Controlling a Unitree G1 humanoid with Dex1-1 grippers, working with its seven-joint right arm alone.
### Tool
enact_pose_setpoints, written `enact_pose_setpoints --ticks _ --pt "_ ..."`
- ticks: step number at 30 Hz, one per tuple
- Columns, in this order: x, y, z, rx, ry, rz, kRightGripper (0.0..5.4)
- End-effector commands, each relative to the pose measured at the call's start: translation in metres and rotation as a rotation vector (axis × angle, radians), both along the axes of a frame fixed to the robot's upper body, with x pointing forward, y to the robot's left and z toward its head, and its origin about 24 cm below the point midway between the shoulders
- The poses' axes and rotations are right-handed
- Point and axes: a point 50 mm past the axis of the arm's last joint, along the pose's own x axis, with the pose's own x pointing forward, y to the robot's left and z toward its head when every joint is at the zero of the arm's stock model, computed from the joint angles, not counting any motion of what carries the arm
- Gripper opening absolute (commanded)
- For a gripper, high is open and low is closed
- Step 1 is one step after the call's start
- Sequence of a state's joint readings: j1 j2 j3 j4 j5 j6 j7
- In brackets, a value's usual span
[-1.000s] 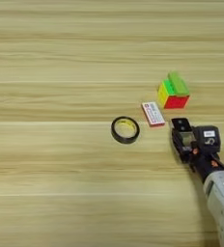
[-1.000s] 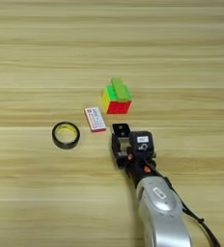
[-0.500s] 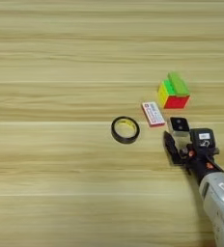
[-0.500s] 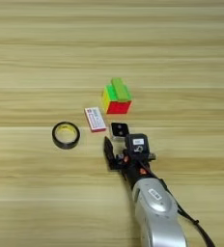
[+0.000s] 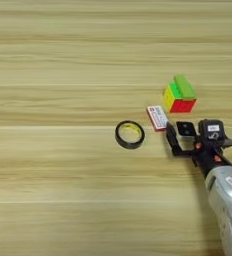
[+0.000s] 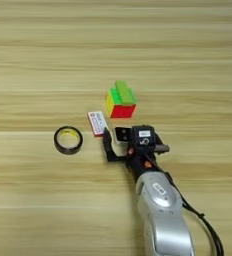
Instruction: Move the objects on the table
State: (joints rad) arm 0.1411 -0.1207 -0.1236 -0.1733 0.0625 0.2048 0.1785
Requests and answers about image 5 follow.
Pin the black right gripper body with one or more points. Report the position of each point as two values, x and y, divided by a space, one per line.
206 153

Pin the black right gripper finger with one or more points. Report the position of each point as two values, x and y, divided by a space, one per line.
229 142
173 138

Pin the small black and white block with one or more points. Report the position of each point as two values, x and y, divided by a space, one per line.
186 129

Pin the pink and white small box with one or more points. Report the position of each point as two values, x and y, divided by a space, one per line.
157 118

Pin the multicoloured puzzle cube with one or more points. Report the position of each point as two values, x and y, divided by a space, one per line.
179 100

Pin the green rectangular block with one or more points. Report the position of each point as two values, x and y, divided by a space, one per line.
184 87

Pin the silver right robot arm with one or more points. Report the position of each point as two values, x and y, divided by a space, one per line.
228 200

